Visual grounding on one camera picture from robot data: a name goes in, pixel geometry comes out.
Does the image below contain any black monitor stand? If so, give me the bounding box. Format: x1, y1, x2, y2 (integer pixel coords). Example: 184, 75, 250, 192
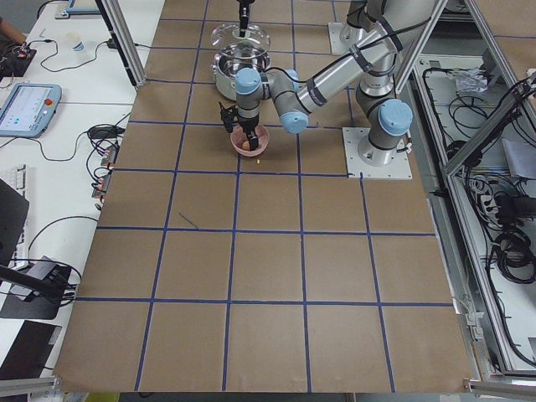
1, 260, 71, 320

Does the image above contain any white paper cup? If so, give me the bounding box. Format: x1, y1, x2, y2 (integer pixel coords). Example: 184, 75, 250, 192
66, 32, 85, 55

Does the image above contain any black laptop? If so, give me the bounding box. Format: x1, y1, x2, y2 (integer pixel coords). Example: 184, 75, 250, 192
1, 320, 62, 380

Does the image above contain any crumpled white paper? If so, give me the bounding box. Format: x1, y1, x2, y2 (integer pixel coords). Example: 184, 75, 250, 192
451, 68, 488, 93

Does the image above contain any aluminium frame post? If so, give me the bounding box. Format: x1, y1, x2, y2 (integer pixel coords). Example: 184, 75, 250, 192
95, 0, 147, 88

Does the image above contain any white keyboard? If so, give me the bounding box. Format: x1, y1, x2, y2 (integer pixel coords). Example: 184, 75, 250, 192
1, 164, 27, 197

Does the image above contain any pink bowl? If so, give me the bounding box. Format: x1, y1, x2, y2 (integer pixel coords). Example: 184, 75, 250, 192
229, 125, 270, 157

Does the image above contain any teach pendant tablet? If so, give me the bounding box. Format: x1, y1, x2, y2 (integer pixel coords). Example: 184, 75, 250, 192
1, 83, 62, 138

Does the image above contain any electronics board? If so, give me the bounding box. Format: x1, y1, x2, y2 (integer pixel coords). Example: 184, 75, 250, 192
1, 45, 37, 78

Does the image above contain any glass pot lid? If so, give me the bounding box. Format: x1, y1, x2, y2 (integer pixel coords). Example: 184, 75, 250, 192
210, 23, 271, 49

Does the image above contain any black cable bundle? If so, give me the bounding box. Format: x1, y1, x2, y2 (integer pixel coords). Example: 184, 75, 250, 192
464, 175, 536, 286

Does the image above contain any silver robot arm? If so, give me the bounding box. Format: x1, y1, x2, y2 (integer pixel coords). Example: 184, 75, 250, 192
221, 1, 435, 167

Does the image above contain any grey-green cooking pot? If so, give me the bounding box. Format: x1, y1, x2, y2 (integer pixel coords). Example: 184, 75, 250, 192
212, 45, 272, 101

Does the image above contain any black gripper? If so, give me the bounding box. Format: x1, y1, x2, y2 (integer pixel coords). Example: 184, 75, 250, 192
238, 7, 259, 150

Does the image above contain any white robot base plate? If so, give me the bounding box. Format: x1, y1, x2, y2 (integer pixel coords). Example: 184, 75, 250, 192
343, 127, 413, 180

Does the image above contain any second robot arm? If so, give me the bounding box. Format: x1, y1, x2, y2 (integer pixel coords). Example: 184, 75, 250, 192
238, 0, 255, 38

